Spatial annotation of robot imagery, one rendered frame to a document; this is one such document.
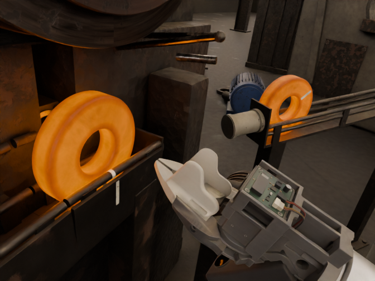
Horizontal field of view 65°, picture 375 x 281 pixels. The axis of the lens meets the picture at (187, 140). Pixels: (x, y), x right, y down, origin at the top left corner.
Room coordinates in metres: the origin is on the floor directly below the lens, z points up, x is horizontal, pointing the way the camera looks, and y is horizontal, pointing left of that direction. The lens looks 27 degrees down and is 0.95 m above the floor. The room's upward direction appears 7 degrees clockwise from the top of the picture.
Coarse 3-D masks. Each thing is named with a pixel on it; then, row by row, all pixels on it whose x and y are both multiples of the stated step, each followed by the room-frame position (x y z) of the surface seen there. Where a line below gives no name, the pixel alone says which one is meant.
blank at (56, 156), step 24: (72, 96) 0.34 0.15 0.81; (96, 96) 0.34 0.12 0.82; (48, 120) 0.30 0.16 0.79; (72, 120) 0.30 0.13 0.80; (96, 120) 0.33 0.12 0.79; (120, 120) 0.38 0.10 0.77; (48, 144) 0.28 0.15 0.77; (72, 144) 0.30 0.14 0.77; (120, 144) 0.38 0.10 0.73; (48, 168) 0.27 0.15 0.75; (72, 168) 0.30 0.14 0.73; (96, 168) 0.35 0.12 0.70; (48, 192) 0.28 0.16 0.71; (72, 192) 0.29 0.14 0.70
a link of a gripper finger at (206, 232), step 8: (176, 200) 0.25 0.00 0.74; (176, 208) 0.25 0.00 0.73; (184, 208) 0.25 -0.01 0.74; (184, 216) 0.24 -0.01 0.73; (192, 216) 0.24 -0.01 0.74; (200, 216) 0.24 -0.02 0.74; (184, 224) 0.23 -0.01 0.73; (192, 224) 0.23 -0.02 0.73; (200, 224) 0.23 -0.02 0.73; (208, 224) 0.23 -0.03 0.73; (216, 224) 0.24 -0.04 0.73; (192, 232) 0.23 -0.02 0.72; (200, 232) 0.22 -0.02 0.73; (208, 232) 0.22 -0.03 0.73; (216, 232) 0.22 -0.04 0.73; (200, 240) 0.22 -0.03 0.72; (208, 240) 0.22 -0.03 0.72; (216, 240) 0.22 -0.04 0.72; (216, 248) 0.22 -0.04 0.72; (224, 248) 0.22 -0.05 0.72
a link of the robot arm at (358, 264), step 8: (360, 256) 0.21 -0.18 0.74; (344, 264) 0.20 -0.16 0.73; (352, 264) 0.20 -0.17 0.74; (360, 264) 0.20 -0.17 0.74; (368, 264) 0.20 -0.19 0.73; (344, 272) 0.19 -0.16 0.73; (352, 272) 0.19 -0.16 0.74; (360, 272) 0.19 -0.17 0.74; (368, 272) 0.19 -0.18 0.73; (336, 280) 0.19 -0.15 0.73; (344, 280) 0.18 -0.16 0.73; (352, 280) 0.18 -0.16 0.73; (360, 280) 0.18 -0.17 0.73; (368, 280) 0.19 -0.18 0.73
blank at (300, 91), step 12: (276, 84) 0.70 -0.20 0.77; (288, 84) 0.70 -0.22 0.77; (300, 84) 0.72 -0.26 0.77; (264, 96) 0.69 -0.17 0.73; (276, 96) 0.68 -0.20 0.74; (288, 96) 0.70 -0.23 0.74; (300, 96) 0.72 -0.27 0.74; (276, 108) 0.69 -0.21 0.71; (288, 108) 0.75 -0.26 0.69; (300, 108) 0.73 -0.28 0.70; (276, 120) 0.69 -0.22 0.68; (288, 132) 0.72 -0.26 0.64
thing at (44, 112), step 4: (40, 96) 0.42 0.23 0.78; (44, 96) 0.42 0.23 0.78; (40, 100) 0.40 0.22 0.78; (44, 100) 0.40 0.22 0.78; (48, 100) 0.40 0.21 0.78; (52, 100) 0.41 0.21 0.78; (56, 100) 0.41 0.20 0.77; (40, 104) 0.39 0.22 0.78; (44, 104) 0.39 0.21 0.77; (48, 104) 0.39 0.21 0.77; (52, 104) 0.40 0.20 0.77; (56, 104) 0.40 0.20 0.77; (40, 108) 0.38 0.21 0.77; (44, 108) 0.39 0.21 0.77; (48, 108) 0.39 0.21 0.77; (52, 108) 0.40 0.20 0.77; (40, 112) 0.38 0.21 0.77; (44, 112) 0.38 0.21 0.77; (48, 112) 0.39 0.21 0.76; (40, 116) 0.38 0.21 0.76; (44, 116) 0.38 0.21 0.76
